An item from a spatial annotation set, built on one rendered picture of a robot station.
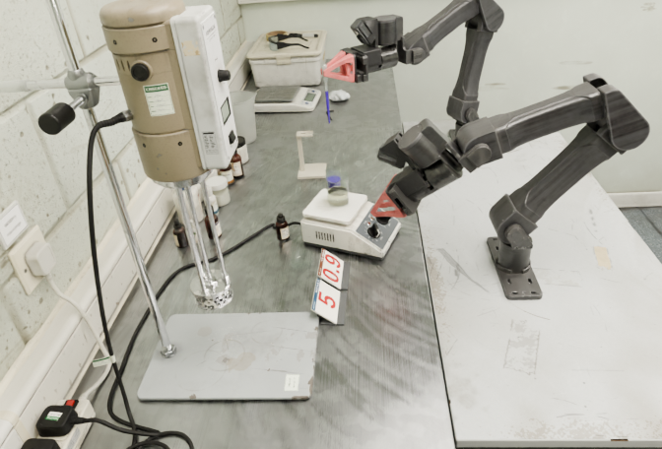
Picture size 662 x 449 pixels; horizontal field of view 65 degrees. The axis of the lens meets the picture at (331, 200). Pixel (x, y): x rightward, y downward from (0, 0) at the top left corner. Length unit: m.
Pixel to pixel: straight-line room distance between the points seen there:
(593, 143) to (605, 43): 1.79
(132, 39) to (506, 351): 0.77
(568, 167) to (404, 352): 0.45
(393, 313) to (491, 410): 0.26
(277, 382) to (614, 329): 0.61
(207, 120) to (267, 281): 0.53
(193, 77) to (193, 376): 0.53
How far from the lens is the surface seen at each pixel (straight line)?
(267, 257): 1.22
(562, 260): 1.23
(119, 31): 0.68
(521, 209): 1.06
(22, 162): 1.00
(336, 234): 1.17
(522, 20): 2.65
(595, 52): 2.81
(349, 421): 0.89
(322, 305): 1.03
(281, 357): 0.97
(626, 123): 1.03
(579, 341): 1.05
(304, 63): 2.21
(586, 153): 1.05
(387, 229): 1.20
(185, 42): 0.67
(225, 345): 1.02
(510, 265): 1.14
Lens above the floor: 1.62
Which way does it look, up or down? 31 degrees down
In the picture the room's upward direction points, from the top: 5 degrees counter-clockwise
